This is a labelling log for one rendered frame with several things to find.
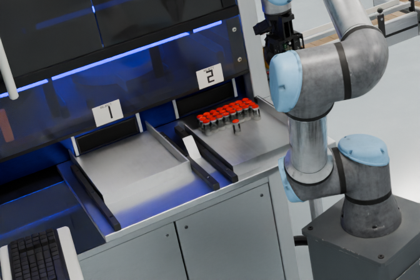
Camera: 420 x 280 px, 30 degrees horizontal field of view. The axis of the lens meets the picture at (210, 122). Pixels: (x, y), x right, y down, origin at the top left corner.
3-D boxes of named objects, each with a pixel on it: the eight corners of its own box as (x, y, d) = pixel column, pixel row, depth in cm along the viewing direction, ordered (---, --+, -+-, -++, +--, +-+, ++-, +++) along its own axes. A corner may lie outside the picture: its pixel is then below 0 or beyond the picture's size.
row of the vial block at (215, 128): (204, 134, 238) (200, 120, 236) (255, 114, 244) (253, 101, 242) (207, 136, 236) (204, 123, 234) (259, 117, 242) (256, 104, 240)
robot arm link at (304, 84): (345, 202, 194) (352, 77, 147) (286, 213, 194) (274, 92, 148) (334, 160, 200) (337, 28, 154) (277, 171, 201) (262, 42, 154)
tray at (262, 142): (185, 134, 241) (183, 124, 240) (259, 105, 249) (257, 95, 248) (234, 177, 212) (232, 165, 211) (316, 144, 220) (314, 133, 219)
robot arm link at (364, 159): (397, 195, 189) (393, 147, 183) (342, 205, 189) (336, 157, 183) (385, 171, 200) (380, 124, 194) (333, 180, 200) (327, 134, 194)
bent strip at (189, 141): (185, 155, 228) (182, 138, 226) (195, 152, 229) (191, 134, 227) (207, 174, 216) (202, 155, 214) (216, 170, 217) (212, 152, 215)
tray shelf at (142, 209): (57, 170, 239) (55, 165, 238) (256, 95, 261) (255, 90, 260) (106, 242, 199) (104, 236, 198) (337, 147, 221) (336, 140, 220)
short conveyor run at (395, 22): (259, 98, 263) (251, 55, 257) (237, 84, 276) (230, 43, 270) (422, 36, 285) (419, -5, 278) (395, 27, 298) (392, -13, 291)
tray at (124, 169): (70, 159, 240) (67, 149, 238) (148, 130, 248) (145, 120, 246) (105, 205, 211) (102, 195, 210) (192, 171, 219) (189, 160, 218)
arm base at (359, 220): (413, 214, 197) (410, 181, 193) (377, 245, 189) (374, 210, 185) (365, 197, 208) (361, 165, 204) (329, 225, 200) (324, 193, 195)
